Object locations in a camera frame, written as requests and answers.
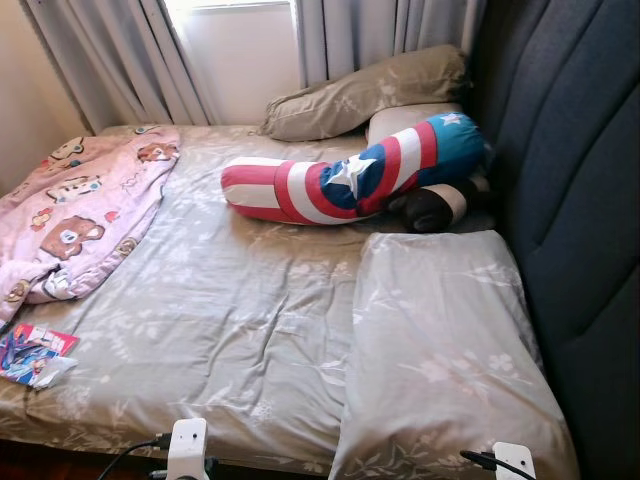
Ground red white blue bolster pillow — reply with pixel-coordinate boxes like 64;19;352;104
220;112;491;226

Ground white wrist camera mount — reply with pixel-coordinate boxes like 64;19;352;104
167;418;209;480
492;442;538;480

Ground beige floral pillow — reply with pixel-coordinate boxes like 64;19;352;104
260;45;469;143

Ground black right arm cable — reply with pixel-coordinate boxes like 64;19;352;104
460;450;536;480

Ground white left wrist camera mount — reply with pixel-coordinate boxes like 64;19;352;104
167;418;209;480

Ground blue and pink comic book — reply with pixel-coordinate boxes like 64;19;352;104
0;322;80;386

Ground bed with grey floral sheet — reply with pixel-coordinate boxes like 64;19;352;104
0;122;531;477

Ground white tissue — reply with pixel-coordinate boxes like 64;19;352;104
30;355;80;390

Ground large grey floral pillow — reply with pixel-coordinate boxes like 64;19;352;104
330;230;581;480

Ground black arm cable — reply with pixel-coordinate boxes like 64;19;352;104
95;435;171;480
460;450;536;480

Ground plain light beige pillow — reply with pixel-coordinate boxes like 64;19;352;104
365;102;466;151

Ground dark blue upholstered headboard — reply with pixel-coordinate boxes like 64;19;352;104
470;0;640;480

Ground pink cartoon animal blanket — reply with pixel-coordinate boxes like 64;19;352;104
0;125;182;326

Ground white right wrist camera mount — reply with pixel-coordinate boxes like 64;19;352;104
492;442;538;480

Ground dark brown plush toy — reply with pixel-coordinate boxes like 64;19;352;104
388;178;493;234

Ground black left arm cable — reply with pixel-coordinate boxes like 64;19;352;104
95;435;171;480

